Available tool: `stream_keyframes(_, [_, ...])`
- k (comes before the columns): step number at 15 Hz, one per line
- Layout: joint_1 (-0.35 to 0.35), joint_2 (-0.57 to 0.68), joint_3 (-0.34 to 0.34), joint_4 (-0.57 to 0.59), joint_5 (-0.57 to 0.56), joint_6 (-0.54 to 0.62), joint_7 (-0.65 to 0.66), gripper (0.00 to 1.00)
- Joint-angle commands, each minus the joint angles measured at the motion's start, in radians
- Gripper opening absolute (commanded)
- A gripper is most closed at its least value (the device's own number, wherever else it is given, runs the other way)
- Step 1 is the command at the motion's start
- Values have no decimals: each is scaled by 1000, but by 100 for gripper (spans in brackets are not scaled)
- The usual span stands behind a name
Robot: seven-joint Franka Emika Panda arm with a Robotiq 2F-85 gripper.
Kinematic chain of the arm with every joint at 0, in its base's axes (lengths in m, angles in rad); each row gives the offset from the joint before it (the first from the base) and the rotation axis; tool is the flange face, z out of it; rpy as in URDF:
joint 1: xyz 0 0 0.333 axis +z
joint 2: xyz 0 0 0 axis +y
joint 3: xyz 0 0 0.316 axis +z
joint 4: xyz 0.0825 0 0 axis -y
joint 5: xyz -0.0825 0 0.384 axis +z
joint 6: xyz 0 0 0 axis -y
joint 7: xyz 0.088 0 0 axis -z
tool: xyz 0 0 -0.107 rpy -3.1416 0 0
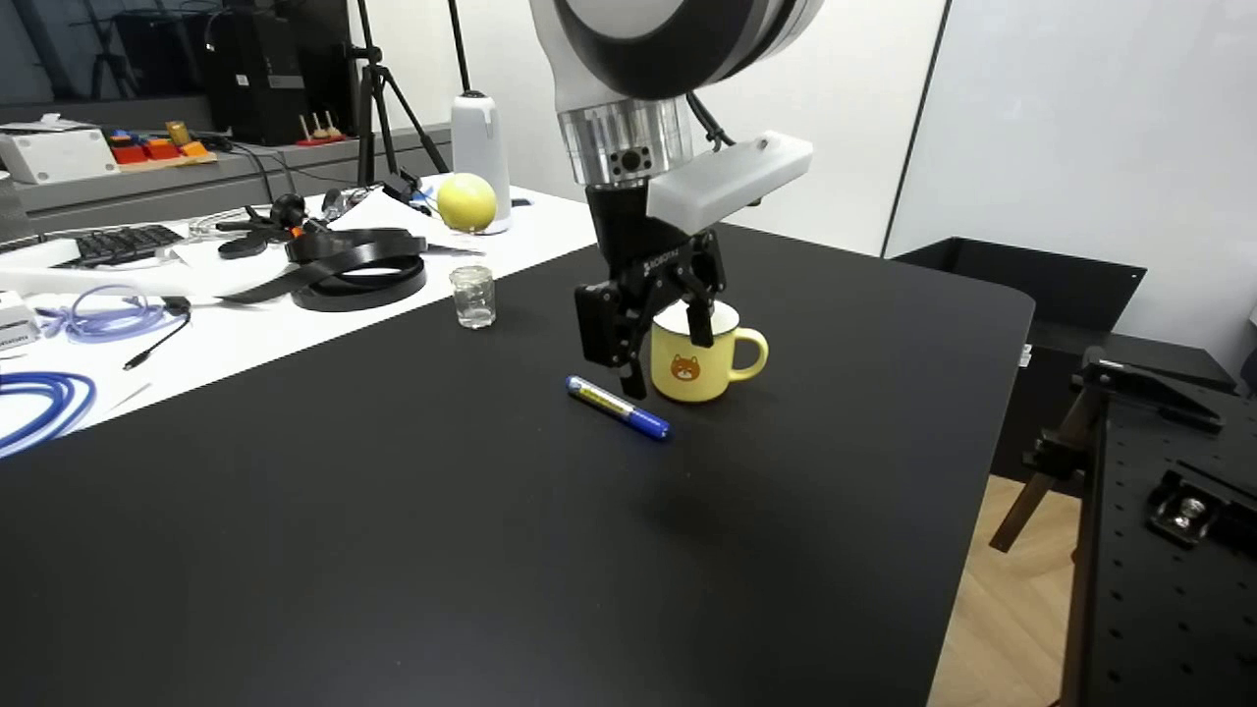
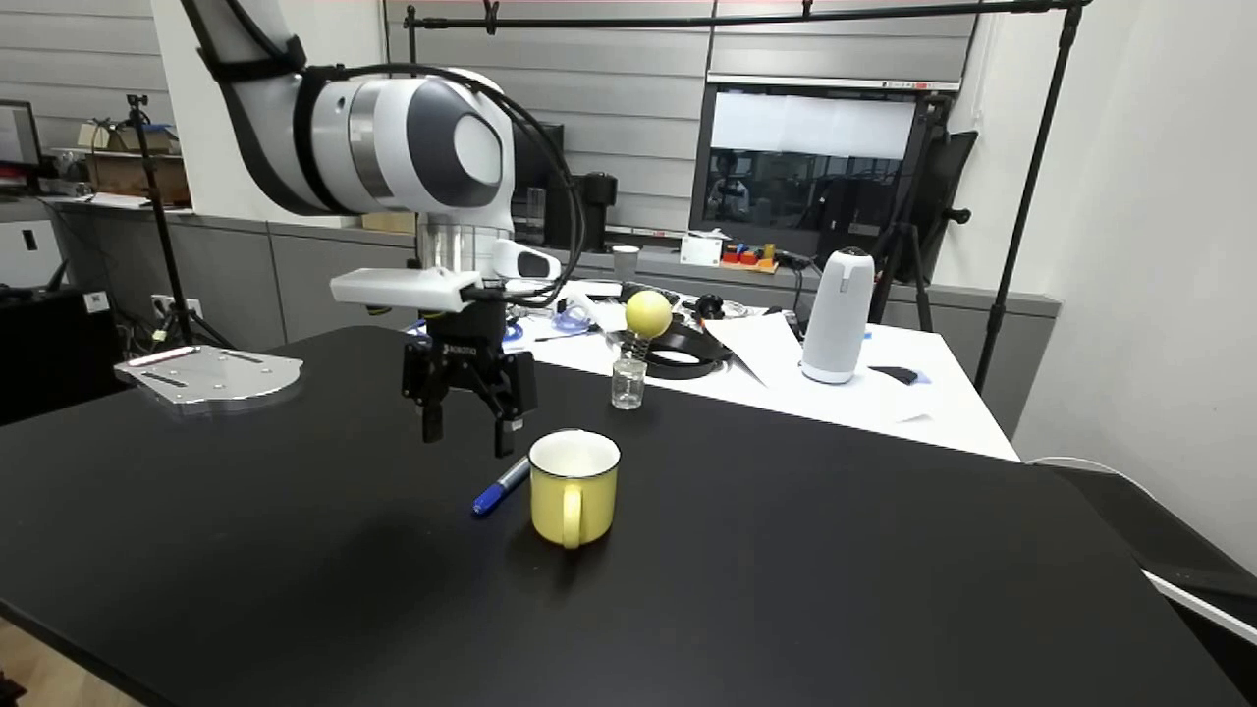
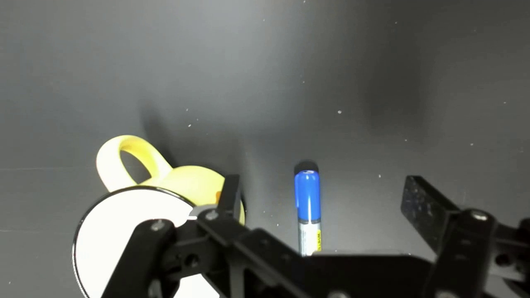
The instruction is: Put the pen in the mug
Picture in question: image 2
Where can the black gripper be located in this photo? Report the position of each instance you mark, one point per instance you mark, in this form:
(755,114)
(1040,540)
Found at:
(469,354)

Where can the blue and yellow pen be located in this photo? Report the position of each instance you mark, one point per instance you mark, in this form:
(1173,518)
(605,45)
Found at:
(499,492)

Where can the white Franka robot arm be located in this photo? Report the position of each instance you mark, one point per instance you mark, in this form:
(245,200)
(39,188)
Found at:
(377,140)

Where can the yellow enamel mug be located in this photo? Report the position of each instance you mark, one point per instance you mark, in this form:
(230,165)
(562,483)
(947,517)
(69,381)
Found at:
(573,496)

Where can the small clear glass jar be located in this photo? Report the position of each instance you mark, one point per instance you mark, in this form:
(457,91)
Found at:
(630,379)

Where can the yellow ball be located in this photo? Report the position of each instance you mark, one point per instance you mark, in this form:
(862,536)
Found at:
(651,316)

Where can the stack of printed papers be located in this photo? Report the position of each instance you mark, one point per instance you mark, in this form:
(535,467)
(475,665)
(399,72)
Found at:
(211,374)

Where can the orange toy blocks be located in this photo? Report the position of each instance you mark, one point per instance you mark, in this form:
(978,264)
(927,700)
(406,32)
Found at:
(748,258)

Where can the white kettle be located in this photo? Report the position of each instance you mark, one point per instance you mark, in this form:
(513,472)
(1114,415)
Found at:
(839,318)

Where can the white flat tablet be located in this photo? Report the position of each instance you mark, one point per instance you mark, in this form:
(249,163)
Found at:
(1198,604)

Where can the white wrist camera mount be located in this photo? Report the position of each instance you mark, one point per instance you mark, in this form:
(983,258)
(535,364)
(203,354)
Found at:
(399,288)

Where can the thin black camera stand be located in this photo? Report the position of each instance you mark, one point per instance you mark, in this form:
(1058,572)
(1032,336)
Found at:
(160,220)

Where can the dark wall screen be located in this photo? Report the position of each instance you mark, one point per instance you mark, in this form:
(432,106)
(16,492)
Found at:
(808,163)

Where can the black overhead frame bar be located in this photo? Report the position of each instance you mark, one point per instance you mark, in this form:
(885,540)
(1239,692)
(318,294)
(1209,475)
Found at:
(787,17)

